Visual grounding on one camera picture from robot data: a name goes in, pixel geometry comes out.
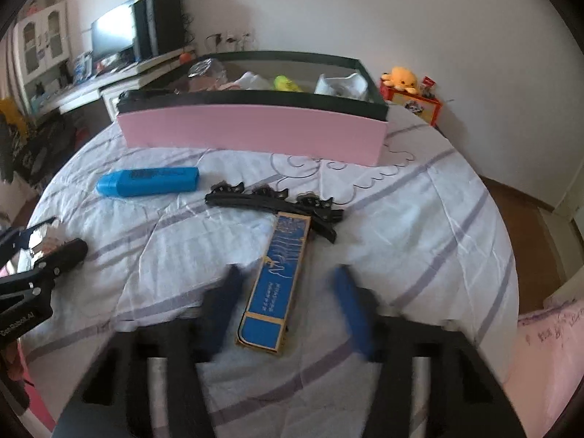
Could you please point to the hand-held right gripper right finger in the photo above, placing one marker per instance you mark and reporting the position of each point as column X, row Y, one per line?
column 356, row 315

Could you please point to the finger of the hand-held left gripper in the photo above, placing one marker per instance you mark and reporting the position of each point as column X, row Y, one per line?
column 68, row 253
column 23, row 237

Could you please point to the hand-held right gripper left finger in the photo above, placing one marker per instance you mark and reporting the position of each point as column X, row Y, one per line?
column 223, row 310

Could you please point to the blue and yellow long box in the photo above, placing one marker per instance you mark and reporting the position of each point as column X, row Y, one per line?
column 276, row 283

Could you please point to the blue plastic case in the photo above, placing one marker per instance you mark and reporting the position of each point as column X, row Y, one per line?
column 146, row 182

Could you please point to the black hair clip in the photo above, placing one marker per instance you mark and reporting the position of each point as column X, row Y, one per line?
column 255, row 200

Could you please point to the pink box with green rim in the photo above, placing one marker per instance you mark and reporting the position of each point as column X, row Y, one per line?
column 251, row 127

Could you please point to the office chair with clothes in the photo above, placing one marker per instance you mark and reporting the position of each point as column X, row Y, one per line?
column 41, row 146

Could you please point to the striped white quilt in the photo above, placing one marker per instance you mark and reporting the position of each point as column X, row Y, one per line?
column 410, row 237

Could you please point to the white desk with drawers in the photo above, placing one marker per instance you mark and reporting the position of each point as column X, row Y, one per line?
column 118, row 82

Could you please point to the blue and white box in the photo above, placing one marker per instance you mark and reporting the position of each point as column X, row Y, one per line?
column 83, row 67

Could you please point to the white glass-door cabinet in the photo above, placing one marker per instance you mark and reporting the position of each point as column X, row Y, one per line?
column 43, row 45

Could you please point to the pink quilt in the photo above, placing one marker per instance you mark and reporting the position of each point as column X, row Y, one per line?
column 552, row 365

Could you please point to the red printed crate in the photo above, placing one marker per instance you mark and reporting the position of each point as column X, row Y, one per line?
column 419, row 107

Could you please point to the black computer monitor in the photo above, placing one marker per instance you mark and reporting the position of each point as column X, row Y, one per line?
column 112, row 32

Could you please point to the white plastic bag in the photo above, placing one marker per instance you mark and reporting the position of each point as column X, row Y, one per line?
column 340, row 85

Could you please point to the small white packet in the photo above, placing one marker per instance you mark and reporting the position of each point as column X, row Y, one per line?
column 253, row 81

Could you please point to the yellow plush octopus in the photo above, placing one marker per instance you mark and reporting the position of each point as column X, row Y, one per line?
column 401, row 78

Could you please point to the small red toy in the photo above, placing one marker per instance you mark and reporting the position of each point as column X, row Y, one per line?
column 428, row 84

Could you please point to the black computer tower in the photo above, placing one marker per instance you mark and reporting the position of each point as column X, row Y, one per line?
column 159, row 27

